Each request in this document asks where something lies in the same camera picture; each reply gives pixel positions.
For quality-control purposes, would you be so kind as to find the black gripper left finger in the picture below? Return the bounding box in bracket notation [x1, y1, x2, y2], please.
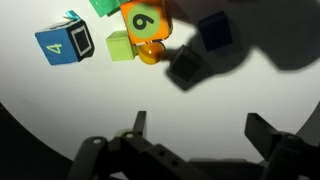
[64, 110, 205, 180]

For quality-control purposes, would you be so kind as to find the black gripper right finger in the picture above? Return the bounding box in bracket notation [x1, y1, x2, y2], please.
[244, 112, 320, 180]

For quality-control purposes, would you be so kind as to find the orange block with number six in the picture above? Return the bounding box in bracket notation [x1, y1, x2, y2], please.
[119, 0, 174, 46]

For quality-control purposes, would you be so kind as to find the light green cube block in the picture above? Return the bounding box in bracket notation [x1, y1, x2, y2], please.
[105, 30, 138, 62]

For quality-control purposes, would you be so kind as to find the blue block with number four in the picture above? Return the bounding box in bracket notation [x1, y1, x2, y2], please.
[34, 9, 96, 67]

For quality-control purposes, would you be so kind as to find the dark blue cube block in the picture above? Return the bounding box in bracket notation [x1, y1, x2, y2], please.
[197, 10, 234, 53]

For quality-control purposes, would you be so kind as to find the orange-yellow round toy ball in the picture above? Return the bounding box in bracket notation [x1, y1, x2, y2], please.
[137, 40, 166, 66]

